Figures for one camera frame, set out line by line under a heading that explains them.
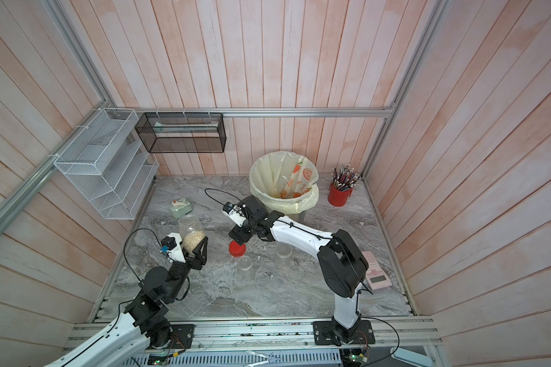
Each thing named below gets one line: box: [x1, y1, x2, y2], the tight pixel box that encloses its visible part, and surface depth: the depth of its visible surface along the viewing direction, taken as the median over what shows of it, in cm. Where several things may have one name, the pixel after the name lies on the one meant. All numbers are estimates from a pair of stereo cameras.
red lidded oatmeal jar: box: [178, 214, 206, 256], surface depth 71 cm
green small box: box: [169, 196, 193, 219], surface depth 103 cm
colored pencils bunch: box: [330, 163, 361, 192], surface depth 100 cm
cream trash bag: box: [249, 151, 320, 215], surface depth 92 cm
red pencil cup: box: [327, 183, 353, 208], surface depth 109 cm
